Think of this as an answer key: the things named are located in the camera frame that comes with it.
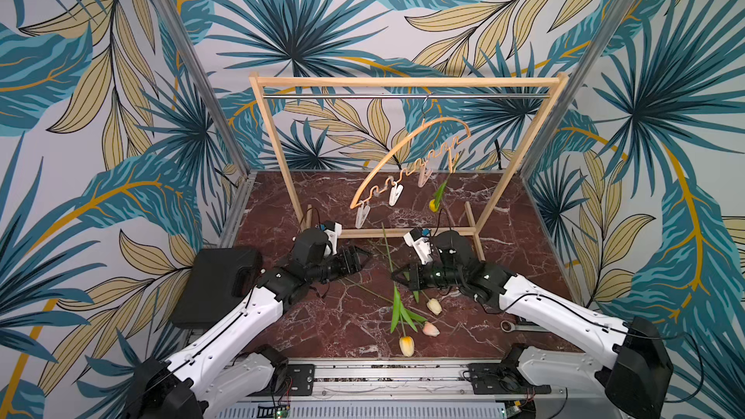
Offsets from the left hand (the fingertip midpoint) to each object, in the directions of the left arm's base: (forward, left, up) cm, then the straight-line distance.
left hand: (363, 263), depth 76 cm
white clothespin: (+12, -8, +15) cm, 20 cm away
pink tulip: (-12, -19, -15) cm, 27 cm away
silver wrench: (-10, -42, -16) cm, 46 cm away
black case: (-3, +41, -11) cm, 42 cm away
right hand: (-4, -7, 0) cm, 8 cm away
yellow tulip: (+23, -22, -4) cm, 32 cm away
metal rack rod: (+54, -12, +16) cm, 58 cm away
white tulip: (-5, -21, -16) cm, 27 cm away
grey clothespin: (+4, 0, +16) cm, 16 cm away
